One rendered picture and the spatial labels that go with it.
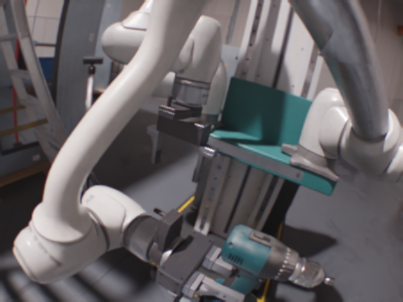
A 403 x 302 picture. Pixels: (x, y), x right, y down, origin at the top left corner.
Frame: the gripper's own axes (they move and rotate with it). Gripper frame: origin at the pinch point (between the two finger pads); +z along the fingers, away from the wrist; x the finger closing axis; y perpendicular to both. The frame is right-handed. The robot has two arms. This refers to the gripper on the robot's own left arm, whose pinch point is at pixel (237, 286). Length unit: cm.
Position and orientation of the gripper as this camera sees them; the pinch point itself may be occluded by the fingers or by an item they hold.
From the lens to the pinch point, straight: 41.4
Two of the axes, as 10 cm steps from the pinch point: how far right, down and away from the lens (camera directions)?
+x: -4.4, 2.5, -8.6
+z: 8.7, 3.5, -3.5
